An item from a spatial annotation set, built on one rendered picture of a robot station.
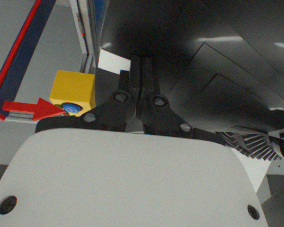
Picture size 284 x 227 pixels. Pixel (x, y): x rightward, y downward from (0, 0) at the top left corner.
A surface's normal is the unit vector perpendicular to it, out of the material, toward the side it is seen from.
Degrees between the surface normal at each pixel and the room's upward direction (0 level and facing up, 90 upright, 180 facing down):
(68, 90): 90
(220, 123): 5
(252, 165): 50
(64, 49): 90
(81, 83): 90
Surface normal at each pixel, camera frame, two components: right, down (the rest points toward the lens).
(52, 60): 0.17, -0.37
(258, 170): 0.10, 0.31
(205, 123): -0.06, 0.89
